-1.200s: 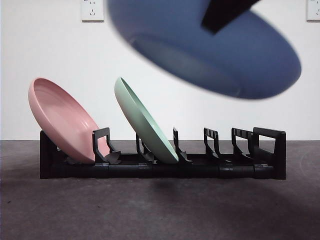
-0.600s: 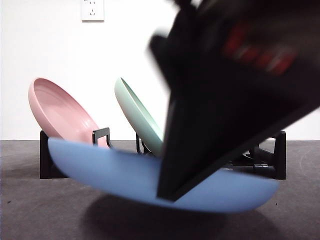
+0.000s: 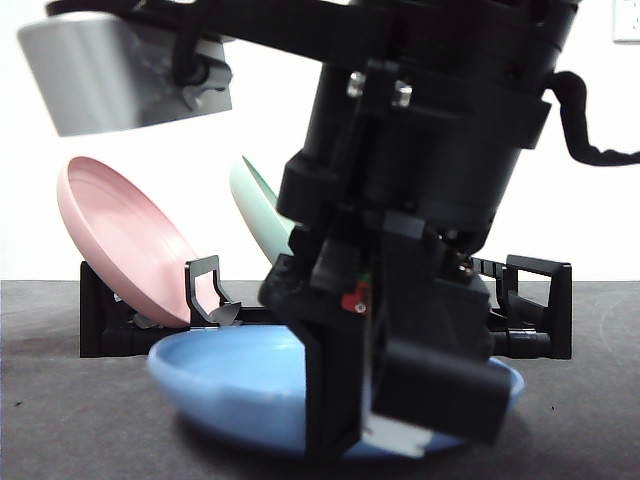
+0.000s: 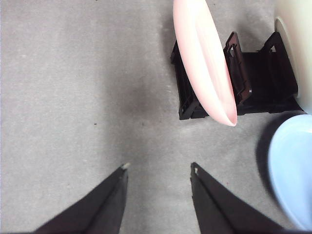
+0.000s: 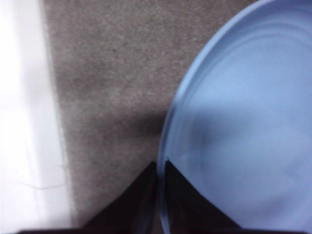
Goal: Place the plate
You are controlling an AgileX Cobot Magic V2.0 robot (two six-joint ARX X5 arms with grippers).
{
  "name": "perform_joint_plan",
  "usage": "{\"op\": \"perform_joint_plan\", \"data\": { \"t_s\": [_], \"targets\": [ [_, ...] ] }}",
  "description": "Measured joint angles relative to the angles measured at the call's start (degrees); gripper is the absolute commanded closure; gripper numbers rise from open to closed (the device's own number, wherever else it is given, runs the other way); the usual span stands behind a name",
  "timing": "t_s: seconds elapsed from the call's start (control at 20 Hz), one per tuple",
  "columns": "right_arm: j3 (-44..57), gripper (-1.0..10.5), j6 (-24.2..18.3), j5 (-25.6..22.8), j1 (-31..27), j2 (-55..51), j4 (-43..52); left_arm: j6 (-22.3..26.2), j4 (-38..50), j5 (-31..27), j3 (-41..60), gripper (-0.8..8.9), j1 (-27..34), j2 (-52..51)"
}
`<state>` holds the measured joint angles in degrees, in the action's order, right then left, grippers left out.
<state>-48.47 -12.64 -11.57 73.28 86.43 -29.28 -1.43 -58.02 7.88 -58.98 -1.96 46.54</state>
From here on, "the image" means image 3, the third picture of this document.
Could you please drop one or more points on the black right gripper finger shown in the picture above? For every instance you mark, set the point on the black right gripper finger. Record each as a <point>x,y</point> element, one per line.
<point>440,395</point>
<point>332,390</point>

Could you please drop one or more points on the blue round plate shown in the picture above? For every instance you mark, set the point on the blue round plate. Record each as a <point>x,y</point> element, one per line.
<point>225,370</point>

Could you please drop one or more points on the pale green round plate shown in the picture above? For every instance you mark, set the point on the pale green round plate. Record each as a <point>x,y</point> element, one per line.
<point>260,220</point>

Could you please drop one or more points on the pink round plate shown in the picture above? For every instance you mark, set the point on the pink round plate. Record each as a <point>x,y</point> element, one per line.
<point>125,235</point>

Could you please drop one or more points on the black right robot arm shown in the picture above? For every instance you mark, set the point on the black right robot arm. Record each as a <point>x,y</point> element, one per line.
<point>425,150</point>

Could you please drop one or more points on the black plastic plate rack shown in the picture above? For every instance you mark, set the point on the black plastic plate rack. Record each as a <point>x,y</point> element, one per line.
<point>560,310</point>

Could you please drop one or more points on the white wall socket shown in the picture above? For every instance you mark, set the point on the white wall socket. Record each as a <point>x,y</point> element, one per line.
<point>627,20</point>

